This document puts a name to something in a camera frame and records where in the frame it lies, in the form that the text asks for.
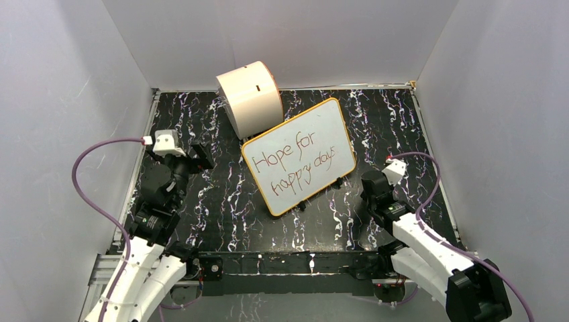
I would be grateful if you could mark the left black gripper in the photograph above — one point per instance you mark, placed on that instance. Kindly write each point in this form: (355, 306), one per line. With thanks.
(204, 159)

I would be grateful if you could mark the yellow framed whiteboard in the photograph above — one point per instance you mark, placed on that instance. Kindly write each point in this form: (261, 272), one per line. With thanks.
(300, 157)

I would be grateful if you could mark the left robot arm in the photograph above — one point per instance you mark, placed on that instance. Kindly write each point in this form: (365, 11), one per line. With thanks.
(146, 231)

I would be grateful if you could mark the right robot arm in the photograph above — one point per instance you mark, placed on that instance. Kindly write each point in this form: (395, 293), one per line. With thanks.
(469, 289)

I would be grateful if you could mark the beige cylindrical container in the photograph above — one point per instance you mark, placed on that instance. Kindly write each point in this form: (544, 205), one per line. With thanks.
(252, 100)

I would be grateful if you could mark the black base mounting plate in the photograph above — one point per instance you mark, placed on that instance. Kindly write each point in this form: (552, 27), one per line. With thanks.
(359, 273)

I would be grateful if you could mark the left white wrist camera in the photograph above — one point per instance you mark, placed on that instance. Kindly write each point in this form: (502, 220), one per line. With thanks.
(167, 143)

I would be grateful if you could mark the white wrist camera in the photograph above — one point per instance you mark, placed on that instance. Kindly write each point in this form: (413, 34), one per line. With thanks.
(167, 143)
(394, 171)

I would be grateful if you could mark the aluminium frame rail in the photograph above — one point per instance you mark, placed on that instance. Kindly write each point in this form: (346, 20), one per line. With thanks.
(132, 284)

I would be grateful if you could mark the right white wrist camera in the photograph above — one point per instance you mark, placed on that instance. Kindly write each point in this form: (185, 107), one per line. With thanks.
(394, 171)

